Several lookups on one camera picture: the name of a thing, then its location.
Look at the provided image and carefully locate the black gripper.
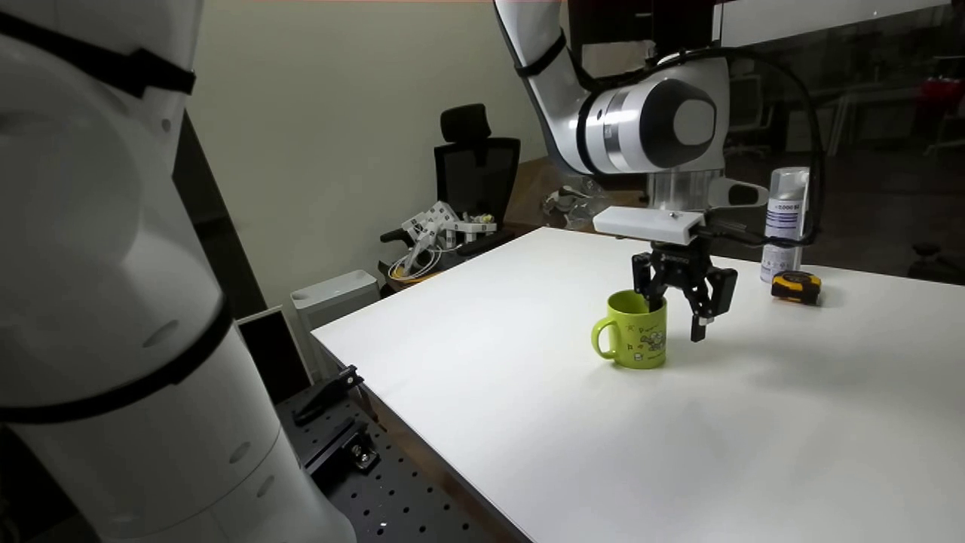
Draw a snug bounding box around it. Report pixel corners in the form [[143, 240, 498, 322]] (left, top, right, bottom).
[[631, 240, 739, 341]]

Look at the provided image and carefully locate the green ceramic mug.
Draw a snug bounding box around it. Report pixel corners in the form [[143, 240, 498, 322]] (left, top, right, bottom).
[[591, 290, 667, 367]]

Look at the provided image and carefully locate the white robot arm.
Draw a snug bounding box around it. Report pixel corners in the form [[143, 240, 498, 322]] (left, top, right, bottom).
[[0, 0, 355, 543]]

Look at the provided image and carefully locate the white spray can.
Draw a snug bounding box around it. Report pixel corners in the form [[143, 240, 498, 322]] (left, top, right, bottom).
[[760, 167, 811, 282]]

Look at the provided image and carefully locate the brown cardboard box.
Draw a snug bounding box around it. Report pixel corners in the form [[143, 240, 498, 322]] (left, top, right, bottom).
[[502, 157, 644, 231]]

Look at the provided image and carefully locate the black office chair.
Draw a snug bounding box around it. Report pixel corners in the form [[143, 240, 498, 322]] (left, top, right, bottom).
[[435, 103, 522, 228]]

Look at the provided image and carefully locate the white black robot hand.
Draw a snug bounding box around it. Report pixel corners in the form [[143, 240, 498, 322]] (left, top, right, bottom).
[[381, 201, 498, 282]]

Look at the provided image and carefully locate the grey rectangular box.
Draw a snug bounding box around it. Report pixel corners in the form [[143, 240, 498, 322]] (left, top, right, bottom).
[[290, 268, 381, 330]]

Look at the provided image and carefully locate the black metal clamp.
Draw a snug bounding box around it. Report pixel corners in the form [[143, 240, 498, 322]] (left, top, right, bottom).
[[291, 366, 363, 426]]

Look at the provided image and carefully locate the black perforated breadboard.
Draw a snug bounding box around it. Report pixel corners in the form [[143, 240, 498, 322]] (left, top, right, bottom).
[[277, 341, 527, 543]]

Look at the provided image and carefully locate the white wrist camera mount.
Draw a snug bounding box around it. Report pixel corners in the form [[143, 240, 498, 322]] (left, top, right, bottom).
[[591, 173, 770, 249]]

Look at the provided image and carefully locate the black upright bracket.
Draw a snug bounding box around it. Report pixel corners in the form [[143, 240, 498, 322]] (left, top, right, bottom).
[[239, 308, 311, 402]]

